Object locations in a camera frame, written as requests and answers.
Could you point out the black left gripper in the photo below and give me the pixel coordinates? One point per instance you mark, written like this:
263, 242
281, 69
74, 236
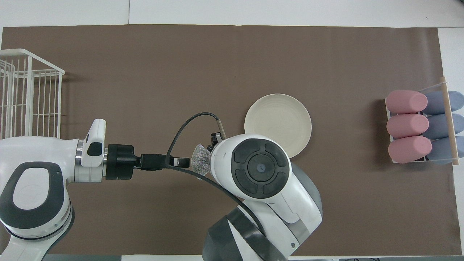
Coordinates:
121, 162

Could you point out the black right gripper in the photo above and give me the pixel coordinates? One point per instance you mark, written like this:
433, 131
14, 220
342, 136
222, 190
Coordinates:
216, 139

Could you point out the clear plastic wrapper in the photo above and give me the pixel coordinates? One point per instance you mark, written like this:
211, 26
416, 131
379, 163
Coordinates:
200, 161

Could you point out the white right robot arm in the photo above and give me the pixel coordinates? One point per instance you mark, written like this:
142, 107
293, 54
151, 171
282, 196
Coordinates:
268, 203

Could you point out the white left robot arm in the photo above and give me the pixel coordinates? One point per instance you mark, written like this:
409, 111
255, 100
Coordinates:
40, 159

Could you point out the cream round plate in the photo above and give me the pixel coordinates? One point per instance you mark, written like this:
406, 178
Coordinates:
279, 119

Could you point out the brown table mat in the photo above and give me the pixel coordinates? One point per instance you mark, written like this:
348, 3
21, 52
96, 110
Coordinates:
163, 72

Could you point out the pink plastic cup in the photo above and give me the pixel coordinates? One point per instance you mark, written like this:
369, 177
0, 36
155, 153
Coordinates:
406, 125
409, 149
406, 101

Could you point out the blue plastic cup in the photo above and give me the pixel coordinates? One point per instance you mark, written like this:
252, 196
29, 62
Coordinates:
440, 150
439, 126
438, 102

